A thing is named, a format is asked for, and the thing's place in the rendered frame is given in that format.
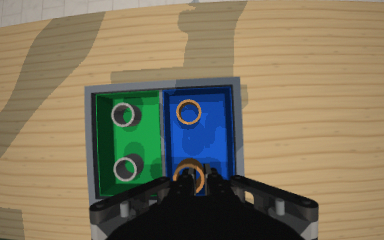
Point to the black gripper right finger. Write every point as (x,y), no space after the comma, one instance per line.
(299,212)

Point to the bronze bushing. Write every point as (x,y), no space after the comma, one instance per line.
(184,103)
(191,162)

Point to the grey metal bushing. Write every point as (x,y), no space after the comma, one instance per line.
(122,173)
(118,111)

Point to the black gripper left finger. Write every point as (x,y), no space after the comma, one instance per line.
(108,214)

